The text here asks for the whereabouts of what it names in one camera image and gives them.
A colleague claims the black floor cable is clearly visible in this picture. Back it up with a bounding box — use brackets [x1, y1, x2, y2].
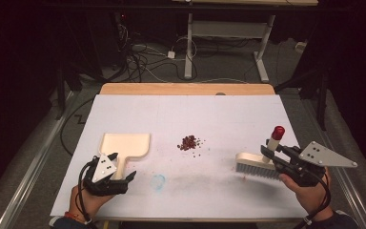
[59, 96, 96, 156]

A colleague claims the cream plastic dustpan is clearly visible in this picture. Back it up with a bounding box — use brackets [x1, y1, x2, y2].
[97, 133, 152, 181]

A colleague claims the white power strip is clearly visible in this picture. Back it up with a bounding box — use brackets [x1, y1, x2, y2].
[295, 40, 309, 54]

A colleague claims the aluminium floor rail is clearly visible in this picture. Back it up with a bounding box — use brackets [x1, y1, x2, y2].
[300, 94, 366, 229]
[0, 91, 78, 229]

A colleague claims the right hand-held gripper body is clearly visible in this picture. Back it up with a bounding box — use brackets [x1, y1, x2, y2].
[272, 140, 358, 188]

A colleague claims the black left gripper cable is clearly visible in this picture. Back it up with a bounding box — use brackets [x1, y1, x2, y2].
[76, 157, 97, 225]

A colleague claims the tangle of floor cables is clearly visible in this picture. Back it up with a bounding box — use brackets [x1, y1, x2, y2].
[108, 25, 201, 84]

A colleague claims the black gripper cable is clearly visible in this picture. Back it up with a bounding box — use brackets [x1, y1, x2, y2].
[300, 170, 333, 229]
[76, 157, 97, 225]

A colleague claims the red wrist bracelet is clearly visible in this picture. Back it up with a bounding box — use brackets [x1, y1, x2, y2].
[64, 211, 92, 224]

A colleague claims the white desk frame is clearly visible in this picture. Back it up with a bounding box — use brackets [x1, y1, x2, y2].
[171, 0, 319, 83]

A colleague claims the white table sheet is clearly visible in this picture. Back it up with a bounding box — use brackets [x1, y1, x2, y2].
[50, 94, 309, 221]

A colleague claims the person's right hand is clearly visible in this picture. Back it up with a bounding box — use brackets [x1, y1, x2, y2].
[278, 167, 336, 221]

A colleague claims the pile of red beans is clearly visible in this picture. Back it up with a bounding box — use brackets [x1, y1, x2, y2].
[176, 135, 208, 158]

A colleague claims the black stand leg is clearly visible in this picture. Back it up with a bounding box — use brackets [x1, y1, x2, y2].
[274, 67, 330, 132]
[54, 65, 84, 121]

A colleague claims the person's left hand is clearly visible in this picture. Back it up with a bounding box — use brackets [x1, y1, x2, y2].
[69, 184, 116, 224]

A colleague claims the cream brush with red cap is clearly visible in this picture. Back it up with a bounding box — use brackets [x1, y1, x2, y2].
[234, 125, 286, 181]

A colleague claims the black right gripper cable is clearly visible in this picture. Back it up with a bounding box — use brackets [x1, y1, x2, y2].
[300, 170, 333, 229]

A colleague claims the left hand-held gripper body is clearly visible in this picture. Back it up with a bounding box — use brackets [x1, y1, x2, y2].
[81, 153, 130, 197]

